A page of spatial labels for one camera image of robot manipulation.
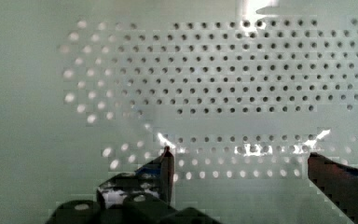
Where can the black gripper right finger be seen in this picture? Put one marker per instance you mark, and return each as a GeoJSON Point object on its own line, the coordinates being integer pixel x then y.
{"type": "Point", "coordinates": [338, 182]}

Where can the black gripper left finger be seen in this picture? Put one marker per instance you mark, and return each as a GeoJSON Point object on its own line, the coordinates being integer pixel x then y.
{"type": "Point", "coordinates": [154, 177]}

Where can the green plastic strainer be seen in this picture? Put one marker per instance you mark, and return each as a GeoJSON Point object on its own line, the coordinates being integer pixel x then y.
{"type": "Point", "coordinates": [241, 92]}

